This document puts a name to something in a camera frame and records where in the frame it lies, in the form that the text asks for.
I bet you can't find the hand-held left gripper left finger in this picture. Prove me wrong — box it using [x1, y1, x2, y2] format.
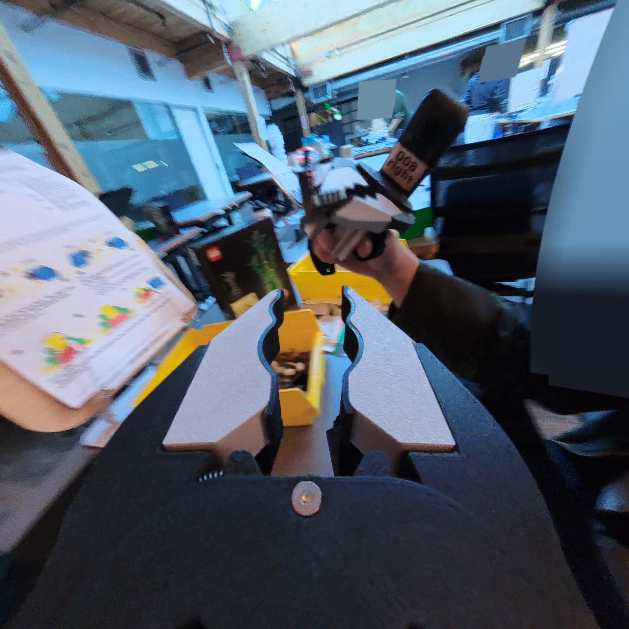
[162, 289, 286, 475]

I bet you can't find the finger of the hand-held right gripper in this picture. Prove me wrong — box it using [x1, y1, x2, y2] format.
[302, 196, 414, 240]
[312, 160, 375, 197]

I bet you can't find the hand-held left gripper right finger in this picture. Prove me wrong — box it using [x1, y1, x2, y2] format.
[327, 286, 457, 476]

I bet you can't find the person's right forearm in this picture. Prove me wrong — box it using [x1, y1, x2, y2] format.
[388, 263, 541, 409]

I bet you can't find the person's right hand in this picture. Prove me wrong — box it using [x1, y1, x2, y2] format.
[310, 230, 421, 306]

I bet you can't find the yellow plastic parts bin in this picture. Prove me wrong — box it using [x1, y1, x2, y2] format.
[132, 309, 326, 427]
[287, 239, 410, 304]

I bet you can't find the black office chair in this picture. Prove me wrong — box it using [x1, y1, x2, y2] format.
[431, 122, 568, 291]

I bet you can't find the black box with plant print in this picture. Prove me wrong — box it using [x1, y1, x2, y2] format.
[188, 218, 297, 319]

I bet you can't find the printed instruction booklet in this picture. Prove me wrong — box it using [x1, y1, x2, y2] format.
[0, 147, 198, 410]

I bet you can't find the wooden support post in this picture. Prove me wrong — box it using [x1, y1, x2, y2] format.
[0, 25, 101, 197]

